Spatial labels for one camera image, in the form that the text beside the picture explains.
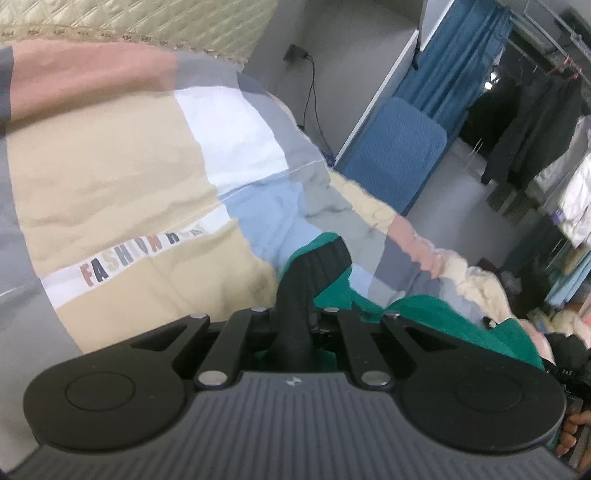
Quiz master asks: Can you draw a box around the black hanging jacket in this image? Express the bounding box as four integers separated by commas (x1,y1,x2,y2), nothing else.
479,69,585,191

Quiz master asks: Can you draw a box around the grey ribbed hanging garment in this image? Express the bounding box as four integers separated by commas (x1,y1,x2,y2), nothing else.
486,181,539,228

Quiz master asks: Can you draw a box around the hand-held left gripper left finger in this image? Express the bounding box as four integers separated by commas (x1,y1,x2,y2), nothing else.
130,308,278,387

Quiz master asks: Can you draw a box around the light blue hanging garment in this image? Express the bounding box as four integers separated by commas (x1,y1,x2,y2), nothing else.
544,247,591,308

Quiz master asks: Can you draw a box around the green sweater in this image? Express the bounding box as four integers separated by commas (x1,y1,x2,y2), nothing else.
252,233,546,376

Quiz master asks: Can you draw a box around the black wall charger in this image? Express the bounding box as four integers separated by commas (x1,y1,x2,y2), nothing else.
283,43,313,64

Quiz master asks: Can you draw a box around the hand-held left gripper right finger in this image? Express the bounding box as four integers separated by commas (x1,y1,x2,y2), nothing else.
321,308,452,387

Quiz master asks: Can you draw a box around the white hanging jacket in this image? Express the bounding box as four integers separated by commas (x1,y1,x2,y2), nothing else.
536,115,591,248

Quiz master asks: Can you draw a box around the person's right hand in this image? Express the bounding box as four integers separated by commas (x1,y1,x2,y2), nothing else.
556,411,591,459

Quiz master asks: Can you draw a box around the quilted beige headboard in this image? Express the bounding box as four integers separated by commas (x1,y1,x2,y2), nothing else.
0,0,279,64

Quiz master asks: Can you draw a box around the blue folded mattress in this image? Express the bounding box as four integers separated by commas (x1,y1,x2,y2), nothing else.
333,96,450,217

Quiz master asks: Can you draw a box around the patchwork blanket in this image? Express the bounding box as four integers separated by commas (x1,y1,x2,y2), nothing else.
0,39,488,462

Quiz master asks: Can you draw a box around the blue curtain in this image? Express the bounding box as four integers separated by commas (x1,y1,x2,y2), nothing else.
392,4,514,140

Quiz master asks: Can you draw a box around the black charger cable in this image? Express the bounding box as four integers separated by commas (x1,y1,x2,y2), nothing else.
295,54,336,161

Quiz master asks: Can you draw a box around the cream fluffy blanket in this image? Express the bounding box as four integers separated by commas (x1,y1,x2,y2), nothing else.
431,251,525,325

